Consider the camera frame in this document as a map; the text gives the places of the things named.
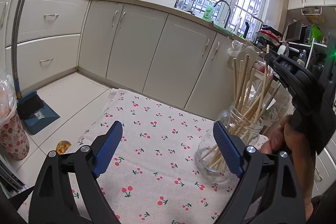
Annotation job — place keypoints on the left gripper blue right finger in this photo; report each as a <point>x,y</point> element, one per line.
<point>231,147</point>

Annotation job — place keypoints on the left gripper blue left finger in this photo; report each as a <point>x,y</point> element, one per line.
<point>104,147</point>

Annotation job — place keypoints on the person's right hand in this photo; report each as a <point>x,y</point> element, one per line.
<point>303,158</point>

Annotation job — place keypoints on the clear glass jar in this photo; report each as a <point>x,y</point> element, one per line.
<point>208,156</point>

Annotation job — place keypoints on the cherry print tablecloth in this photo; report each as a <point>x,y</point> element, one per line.
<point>154,176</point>

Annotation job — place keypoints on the white metal shelf rack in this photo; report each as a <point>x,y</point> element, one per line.
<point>315,53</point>

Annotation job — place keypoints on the blue dustpan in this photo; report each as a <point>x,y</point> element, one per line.
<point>34,112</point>

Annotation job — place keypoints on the black microwave oven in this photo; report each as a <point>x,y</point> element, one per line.
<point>298,33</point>

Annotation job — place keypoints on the floral trash bin with bag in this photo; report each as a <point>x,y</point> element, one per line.
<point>13,137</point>

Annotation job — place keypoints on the green dish soap bottle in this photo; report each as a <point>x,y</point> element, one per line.
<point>208,14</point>

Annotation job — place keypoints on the black sink faucet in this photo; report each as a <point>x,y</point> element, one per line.
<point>224,13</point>

